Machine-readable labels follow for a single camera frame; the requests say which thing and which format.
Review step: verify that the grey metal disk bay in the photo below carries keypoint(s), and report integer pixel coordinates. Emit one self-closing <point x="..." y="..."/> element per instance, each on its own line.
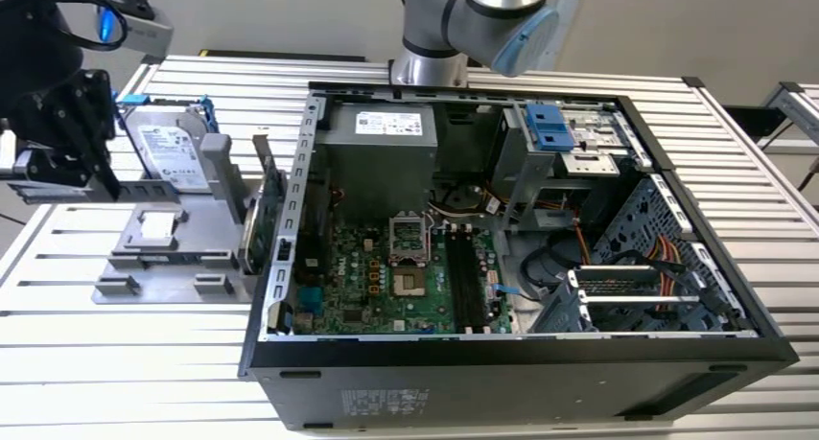
<point x="613" y="299"/>

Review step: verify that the black square controller chip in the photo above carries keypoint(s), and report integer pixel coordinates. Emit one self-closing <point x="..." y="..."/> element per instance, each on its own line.
<point x="353" y="315"/>

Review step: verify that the CPU socket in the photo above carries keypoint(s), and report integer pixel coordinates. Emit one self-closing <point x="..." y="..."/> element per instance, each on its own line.
<point x="409" y="282"/>

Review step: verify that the blue plastic drive latch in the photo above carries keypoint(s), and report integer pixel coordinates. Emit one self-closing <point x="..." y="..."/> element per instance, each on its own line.
<point x="547" y="123"/>

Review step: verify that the round case speaker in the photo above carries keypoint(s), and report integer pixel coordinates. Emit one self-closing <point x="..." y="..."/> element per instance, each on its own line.
<point x="463" y="198"/>

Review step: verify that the green motherboard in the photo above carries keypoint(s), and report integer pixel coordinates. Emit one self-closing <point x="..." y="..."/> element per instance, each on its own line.
<point x="384" y="315"/>

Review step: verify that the orange square inductor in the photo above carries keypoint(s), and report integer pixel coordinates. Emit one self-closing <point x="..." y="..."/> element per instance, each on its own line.
<point x="373" y="289"/>
<point x="372" y="278"/>

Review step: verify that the teal board connector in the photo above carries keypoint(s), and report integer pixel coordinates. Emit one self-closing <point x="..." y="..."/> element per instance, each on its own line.
<point x="308" y="301"/>

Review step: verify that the grey parts rack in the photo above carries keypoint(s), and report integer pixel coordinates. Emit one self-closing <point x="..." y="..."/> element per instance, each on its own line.
<point x="211" y="229"/>

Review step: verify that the silver CPU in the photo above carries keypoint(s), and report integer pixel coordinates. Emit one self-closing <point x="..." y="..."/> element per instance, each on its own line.
<point x="156" y="226"/>

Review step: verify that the black PC case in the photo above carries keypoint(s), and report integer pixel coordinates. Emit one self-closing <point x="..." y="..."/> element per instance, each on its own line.
<point x="448" y="392"/>

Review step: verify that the metal slat side table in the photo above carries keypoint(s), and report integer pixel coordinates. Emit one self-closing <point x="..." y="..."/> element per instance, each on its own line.
<point x="803" y="109"/>

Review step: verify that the silver drive bay cage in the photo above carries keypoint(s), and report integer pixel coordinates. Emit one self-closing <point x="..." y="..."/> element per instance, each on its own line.
<point x="588" y="164"/>

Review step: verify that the grey power supply unit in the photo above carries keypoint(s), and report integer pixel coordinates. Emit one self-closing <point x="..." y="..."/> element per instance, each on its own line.
<point x="377" y="171"/>

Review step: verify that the black RAM slot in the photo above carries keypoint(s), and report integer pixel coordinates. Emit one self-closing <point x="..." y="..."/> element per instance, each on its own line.
<point x="453" y="277"/>
<point x="471" y="277"/>
<point x="479" y="277"/>
<point x="463" y="277"/>

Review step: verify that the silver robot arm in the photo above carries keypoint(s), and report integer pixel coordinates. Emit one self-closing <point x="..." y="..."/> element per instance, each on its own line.
<point x="428" y="28"/>

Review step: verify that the hard disk in blue carrier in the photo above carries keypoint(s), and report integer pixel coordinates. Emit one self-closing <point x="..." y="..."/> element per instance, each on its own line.
<point x="169" y="147"/>

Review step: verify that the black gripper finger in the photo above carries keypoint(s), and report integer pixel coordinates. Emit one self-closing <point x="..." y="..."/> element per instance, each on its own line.
<point x="103" y="181"/>
<point x="92" y="109"/>

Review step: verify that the green graphics card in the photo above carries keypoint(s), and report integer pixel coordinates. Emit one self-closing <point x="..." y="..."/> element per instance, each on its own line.
<point x="259" y="238"/>

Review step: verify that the RAM memory stick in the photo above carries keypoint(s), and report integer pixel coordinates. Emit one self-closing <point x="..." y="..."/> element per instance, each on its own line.
<point x="169" y="259"/>
<point x="128" y="191"/>

